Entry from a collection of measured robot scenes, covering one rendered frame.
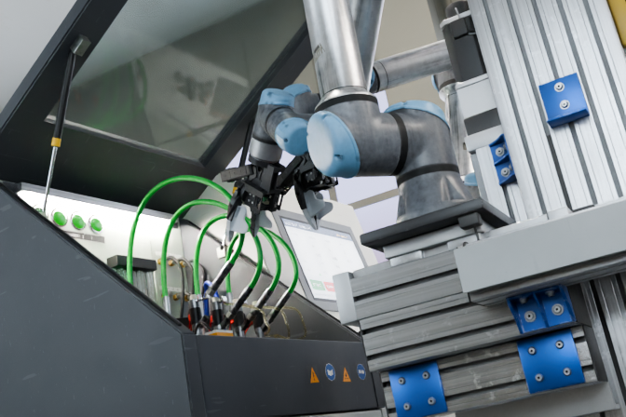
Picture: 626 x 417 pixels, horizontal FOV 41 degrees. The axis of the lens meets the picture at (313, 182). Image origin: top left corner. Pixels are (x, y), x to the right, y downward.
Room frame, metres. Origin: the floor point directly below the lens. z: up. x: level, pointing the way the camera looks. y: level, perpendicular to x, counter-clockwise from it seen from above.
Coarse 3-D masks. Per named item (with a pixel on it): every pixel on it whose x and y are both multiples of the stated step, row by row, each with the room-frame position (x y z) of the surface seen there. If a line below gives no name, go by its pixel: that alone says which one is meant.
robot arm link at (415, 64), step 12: (420, 48) 1.85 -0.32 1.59; (432, 48) 1.85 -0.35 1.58; (444, 48) 1.86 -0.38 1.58; (384, 60) 1.81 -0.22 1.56; (396, 60) 1.82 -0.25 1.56; (408, 60) 1.83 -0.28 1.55; (420, 60) 1.84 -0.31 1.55; (432, 60) 1.85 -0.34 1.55; (444, 60) 1.87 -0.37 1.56; (372, 72) 1.77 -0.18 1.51; (384, 72) 1.80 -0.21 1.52; (396, 72) 1.82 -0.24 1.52; (408, 72) 1.83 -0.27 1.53; (420, 72) 1.85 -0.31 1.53; (432, 72) 1.88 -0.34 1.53; (372, 84) 1.78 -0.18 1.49; (384, 84) 1.82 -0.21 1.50; (396, 84) 1.84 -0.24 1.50
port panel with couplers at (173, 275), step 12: (156, 252) 2.26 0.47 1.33; (168, 252) 2.30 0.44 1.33; (180, 252) 2.35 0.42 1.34; (156, 264) 2.26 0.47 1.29; (168, 264) 2.30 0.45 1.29; (156, 276) 2.25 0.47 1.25; (168, 276) 2.29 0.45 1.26; (180, 276) 2.33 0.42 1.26; (156, 288) 2.25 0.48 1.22; (168, 288) 2.29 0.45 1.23; (180, 288) 2.33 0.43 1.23; (180, 300) 2.32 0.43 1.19
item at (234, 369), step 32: (224, 352) 1.62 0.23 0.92; (256, 352) 1.70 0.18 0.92; (288, 352) 1.80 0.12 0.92; (320, 352) 1.91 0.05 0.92; (352, 352) 2.03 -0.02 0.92; (224, 384) 1.60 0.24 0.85; (256, 384) 1.69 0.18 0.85; (288, 384) 1.78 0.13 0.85; (320, 384) 1.89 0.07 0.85; (352, 384) 2.00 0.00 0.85; (224, 416) 1.59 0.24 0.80; (256, 416) 1.68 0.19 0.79; (288, 416) 1.80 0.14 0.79
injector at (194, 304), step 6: (192, 300) 1.94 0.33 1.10; (192, 306) 1.94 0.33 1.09; (198, 306) 1.95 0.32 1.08; (192, 312) 1.94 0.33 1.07; (198, 312) 1.94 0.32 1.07; (192, 318) 1.94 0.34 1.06; (198, 318) 1.94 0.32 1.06; (204, 318) 1.93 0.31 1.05; (192, 324) 1.95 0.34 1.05; (198, 330) 1.95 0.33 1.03
